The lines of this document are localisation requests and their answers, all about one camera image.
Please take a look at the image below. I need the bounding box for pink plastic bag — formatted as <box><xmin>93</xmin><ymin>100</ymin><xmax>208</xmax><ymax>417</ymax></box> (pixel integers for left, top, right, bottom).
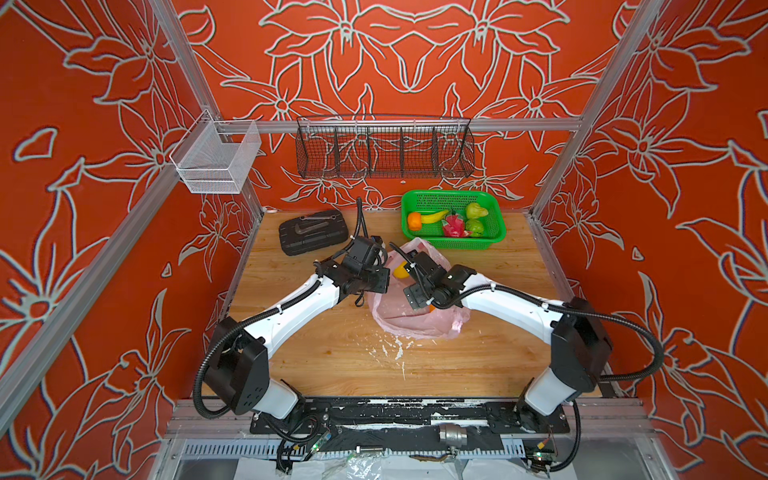
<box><xmin>365</xmin><ymin>238</ymin><xmax>470</xmax><ymax>339</ymax></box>

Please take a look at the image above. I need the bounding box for pink dragon fruit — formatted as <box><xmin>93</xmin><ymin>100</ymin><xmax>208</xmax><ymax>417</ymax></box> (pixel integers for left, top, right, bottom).
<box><xmin>441</xmin><ymin>214</ymin><xmax>469</xmax><ymax>238</ymax></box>

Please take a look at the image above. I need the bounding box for orange fruit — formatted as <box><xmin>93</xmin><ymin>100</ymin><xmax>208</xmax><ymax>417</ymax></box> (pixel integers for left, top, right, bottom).
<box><xmin>406</xmin><ymin>212</ymin><xmax>423</xmax><ymax>232</ymax></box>

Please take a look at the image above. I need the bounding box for green round fruit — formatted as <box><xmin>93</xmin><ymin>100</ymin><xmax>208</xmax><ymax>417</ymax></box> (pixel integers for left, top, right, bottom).
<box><xmin>465</xmin><ymin>218</ymin><xmax>485</xmax><ymax>238</ymax></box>

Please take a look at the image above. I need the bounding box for yellow green fruit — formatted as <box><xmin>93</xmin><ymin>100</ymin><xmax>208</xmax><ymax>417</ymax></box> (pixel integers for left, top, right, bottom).
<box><xmin>465</xmin><ymin>202</ymin><xmax>489</xmax><ymax>220</ymax></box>

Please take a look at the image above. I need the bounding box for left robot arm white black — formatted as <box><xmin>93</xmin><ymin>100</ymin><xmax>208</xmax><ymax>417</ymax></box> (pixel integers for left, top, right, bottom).
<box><xmin>192</xmin><ymin>265</ymin><xmax>390</xmax><ymax>420</ymax></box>

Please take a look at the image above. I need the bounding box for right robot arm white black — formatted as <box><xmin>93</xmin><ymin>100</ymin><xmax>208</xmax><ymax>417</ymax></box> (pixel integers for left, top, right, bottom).
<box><xmin>404</xmin><ymin>250</ymin><xmax>664</xmax><ymax>433</ymax></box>

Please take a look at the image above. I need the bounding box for yellow banana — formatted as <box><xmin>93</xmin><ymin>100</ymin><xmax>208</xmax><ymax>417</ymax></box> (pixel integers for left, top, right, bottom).
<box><xmin>420</xmin><ymin>210</ymin><xmax>450</xmax><ymax>225</ymax></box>

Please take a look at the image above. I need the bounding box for black tool case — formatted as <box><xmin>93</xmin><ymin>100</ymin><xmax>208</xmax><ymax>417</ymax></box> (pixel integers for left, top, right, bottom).
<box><xmin>279</xmin><ymin>209</ymin><xmax>349</xmax><ymax>256</ymax></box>

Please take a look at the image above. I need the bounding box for metal wrench on case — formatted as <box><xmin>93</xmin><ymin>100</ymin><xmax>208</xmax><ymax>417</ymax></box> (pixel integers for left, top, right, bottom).
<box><xmin>295</xmin><ymin>221</ymin><xmax>329</xmax><ymax>235</ymax></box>

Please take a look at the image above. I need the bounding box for green plastic basket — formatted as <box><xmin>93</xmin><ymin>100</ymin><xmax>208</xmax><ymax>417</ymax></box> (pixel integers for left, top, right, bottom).
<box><xmin>401</xmin><ymin>190</ymin><xmax>506</xmax><ymax>250</ymax></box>

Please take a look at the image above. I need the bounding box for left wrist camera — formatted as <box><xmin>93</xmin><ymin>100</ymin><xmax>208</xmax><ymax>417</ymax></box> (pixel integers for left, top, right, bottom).
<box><xmin>341</xmin><ymin>236</ymin><xmax>388</xmax><ymax>274</ymax></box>

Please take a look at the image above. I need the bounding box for black wire wall basket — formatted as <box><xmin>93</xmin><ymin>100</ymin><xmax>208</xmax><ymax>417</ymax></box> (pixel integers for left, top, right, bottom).
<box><xmin>295</xmin><ymin>114</ymin><xmax>477</xmax><ymax>180</ymax></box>

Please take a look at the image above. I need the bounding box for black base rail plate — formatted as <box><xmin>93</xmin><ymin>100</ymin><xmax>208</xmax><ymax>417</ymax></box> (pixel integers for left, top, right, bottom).
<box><xmin>249</xmin><ymin>395</ymin><xmax>571</xmax><ymax>436</ymax></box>

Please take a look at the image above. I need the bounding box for white wire wall basket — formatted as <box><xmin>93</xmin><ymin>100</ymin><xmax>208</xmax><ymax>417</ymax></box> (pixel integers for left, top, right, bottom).
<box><xmin>170</xmin><ymin>111</ymin><xmax>262</xmax><ymax>194</ymax></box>

